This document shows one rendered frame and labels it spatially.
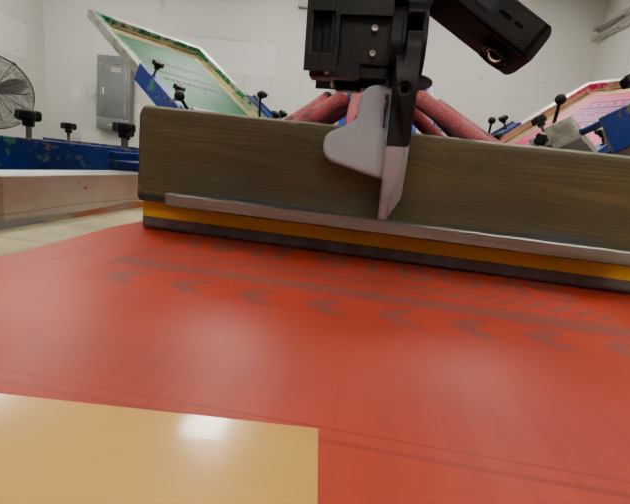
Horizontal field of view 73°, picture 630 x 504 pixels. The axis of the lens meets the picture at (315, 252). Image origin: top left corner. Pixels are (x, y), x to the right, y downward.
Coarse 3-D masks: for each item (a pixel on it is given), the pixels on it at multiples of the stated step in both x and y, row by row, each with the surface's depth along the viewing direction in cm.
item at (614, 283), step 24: (144, 216) 36; (240, 240) 36; (264, 240) 35; (288, 240) 35; (312, 240) 34; (432, 264) 34; (456, 264) 33; (480, 264) 33; (504, 264) 33; (600, 288) 32; (624, 288) 32
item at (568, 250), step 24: (168, 192) 33; (264, 216) 32; (288, 216) 32; (312, 216) 32; (336, 216) 32; (360, 216) 32; (432, 240) 31; (456, 240) 31; (480, 240) 30; (504, 240) 30; (528, 240) 30; (552, 240) 31; (624, 264) 30
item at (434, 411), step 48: (576, 288) 32; (384, 336) 18; (432, 336) 19; (384, 384) 14; (432, 384) 15; (480, 384) 15; (528, 384) 15; (576, 384) 16; (624, 384) 16; (384, 432) 12; (432, 432) 12; (480, 432) 12; (528, 432) 12; (576, 432) 13; (624, 432) 13; (384, 480) 10; (432, 480) 10; (480, 480) 10; (528, 480) 10; (576, 480) 11; (624, 480) 11
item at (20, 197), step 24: (0, 192) 29; (24, 192) 31; (48, 192) 34; (72, 192) 37; (96, 192) 40; (120, 192) 44; (0, 216) 30; (24, 216) 32; (48, 216) 34; (72, 216) 37
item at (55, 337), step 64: (0, 256) 24; (64, 256) 25; (0, 320) 16; (64, 320) 16; (128, 320) 17; (192, 320) 18; (256, 320) 19; (320, 320) 19; (0, 384) 12; (64, 384) 12; (128, 384) 12; (192, 384) 13; (256, 384) 13; (320, 384) 14; (320, 448) 11
